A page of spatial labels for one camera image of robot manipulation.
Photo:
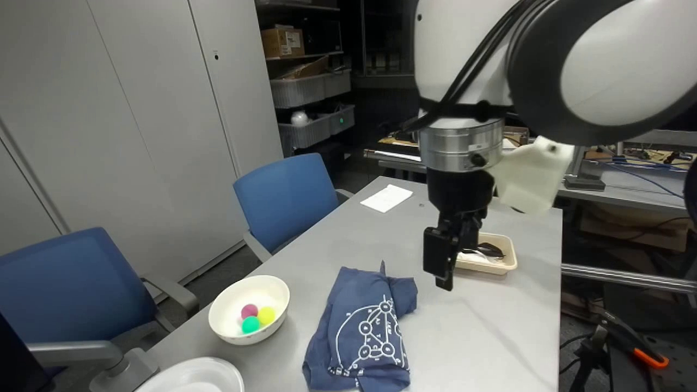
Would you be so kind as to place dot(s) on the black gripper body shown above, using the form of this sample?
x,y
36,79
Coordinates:
x,y
460,196

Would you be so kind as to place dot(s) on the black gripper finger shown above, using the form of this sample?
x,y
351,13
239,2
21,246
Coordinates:
x,y
469,233
439,250

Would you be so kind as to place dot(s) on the blue t-shirt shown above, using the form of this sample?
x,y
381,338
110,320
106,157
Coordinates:
x,y
358,342

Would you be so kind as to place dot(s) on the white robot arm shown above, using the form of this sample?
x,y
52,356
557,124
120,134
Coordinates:
x,y
512,87

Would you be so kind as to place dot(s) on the black utensil in tray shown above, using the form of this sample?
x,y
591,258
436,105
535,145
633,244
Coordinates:
x,y
488,250

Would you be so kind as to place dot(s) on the beige plastic tray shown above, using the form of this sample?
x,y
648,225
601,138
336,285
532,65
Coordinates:
x,y
491,265

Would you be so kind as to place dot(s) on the white paper sheet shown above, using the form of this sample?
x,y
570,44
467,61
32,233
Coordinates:
x,y
386,199

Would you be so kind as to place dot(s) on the blue office chair far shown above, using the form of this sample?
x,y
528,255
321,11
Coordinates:
x,y
284,199

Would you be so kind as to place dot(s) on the blue office chair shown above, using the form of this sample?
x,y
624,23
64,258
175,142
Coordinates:
x,y
284,199
69,300

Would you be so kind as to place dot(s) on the yellow ball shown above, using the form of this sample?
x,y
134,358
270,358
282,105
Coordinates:
x,y
267,313

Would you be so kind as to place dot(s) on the pink ball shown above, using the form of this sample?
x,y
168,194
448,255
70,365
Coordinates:
x,y
248,309

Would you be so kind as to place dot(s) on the green ball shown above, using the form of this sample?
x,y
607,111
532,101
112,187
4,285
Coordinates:
x,y
252,324

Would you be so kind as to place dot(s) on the orange black clamp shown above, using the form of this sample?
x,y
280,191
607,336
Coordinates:
x,y
628,340

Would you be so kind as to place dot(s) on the white bowl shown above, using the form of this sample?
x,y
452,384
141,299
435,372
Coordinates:
x,y
261,289

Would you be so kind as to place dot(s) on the white plate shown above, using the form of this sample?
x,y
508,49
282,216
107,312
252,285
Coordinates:
x,y
196,375

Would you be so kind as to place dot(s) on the blue office chair near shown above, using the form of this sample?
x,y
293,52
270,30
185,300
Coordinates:
x,y
69,300

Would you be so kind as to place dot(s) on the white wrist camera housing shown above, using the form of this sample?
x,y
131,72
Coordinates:
x,y
529,176

